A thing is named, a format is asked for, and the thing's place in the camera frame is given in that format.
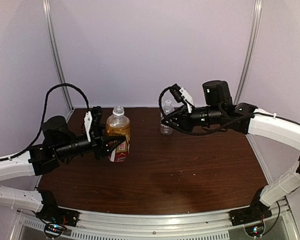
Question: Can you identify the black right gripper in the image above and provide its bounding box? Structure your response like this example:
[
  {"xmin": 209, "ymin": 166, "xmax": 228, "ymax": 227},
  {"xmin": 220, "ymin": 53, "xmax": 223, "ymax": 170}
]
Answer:
[{"xmin": 161, "ymin": 104, "xmax": 224, "ymax": 134}]

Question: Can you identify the amber tea bottle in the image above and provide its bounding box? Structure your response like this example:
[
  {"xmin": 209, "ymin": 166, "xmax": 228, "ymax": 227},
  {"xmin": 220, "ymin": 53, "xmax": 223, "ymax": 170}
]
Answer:
[{"xmin": 105, "ymin": 105, "xmax": 131, "ymax": 163}]

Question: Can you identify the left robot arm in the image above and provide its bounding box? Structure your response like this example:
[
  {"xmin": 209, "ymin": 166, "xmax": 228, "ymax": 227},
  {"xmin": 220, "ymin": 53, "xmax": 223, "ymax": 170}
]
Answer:
[{"xmin": 0, "ymin": 115, "xmax": 126, "ymax": 222}]

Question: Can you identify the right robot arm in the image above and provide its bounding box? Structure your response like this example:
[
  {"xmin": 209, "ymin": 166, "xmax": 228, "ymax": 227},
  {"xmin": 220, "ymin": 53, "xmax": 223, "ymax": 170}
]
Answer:
[{"xmin": 158, "ymin": 80, "xmax": 300, "ymax": 221}]

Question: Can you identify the clear water bottle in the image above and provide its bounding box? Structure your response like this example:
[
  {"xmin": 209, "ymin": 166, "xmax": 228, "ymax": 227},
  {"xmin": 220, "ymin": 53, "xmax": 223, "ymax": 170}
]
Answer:
[{"xmin": 160, "ymin": 100, "xmax": 175, "ymax": 135}]

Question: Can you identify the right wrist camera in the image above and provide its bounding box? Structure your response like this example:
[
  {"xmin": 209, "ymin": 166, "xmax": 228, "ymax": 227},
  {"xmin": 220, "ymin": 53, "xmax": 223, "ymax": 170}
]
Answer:
[{"xmin": 169, "ymin": 83, "xmax": 195, "ymax": 114}]

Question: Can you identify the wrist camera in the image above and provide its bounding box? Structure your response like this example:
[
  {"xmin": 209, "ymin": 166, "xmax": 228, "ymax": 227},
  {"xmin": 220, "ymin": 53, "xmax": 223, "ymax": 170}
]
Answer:
[
  {"xmin": 169, "ymin": 83, "xmax": 195, "ymax": 114},
  {"xmin": 84, "ymin": 106, "xmax": 103, "ymax": 143}
]

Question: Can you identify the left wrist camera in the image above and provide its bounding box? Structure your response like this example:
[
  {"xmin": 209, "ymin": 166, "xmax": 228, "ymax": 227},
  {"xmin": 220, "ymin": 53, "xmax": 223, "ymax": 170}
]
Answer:
[{"xmin": 84, "ymin": 106, "xmax": 103, "ymax": 143}]

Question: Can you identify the front aluminium rail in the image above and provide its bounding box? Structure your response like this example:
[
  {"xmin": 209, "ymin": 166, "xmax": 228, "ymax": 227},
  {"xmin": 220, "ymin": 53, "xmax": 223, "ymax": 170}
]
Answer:
[{"xmin": 8, "ymin": 200, "xmax": 300, "ymax": 240}]

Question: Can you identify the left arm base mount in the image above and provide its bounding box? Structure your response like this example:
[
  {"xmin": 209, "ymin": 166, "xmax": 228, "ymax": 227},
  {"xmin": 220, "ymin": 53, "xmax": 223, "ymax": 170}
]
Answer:
[{"xmin": 36, "ymin": 190, "xmax": 80, "ymax": 227}]

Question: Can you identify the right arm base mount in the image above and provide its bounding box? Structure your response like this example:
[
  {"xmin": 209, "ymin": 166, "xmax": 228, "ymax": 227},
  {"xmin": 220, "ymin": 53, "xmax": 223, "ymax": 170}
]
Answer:
[{"xmin": 229, "ymin": 187, "xmax": 273, "ymax": 226}]

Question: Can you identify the left black cable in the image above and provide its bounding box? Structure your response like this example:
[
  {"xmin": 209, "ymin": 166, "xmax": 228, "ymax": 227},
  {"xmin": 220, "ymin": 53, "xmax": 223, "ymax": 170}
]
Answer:
[{"xmin": 4, "ymin": 83, "xmax": 91, "ymax": 161}]

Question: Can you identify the left aluminium frame post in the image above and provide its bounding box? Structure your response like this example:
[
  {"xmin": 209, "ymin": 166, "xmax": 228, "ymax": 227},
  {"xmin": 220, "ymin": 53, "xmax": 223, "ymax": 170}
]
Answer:
[{"xmin": 41, "ymin": 0, "xmax": 73, "ymax": 111}]

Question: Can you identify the aluminium frame post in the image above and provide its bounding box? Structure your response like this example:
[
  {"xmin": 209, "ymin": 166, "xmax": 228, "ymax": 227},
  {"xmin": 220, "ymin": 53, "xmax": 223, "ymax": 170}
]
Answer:
[
  {"xmin": 41, "ymin": 0, "xmax": 73, "ymax": 111},
  {"xmin": 234, "ymin": 0, "xmax": 263, "ymax": 105}
]

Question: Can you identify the right aluminium frame post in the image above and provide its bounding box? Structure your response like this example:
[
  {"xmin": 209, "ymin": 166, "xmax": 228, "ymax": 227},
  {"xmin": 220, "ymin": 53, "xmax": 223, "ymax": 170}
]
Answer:
[{"xmin": 234, "ymin": 0, "xmax": 263, "ymax": 105}]

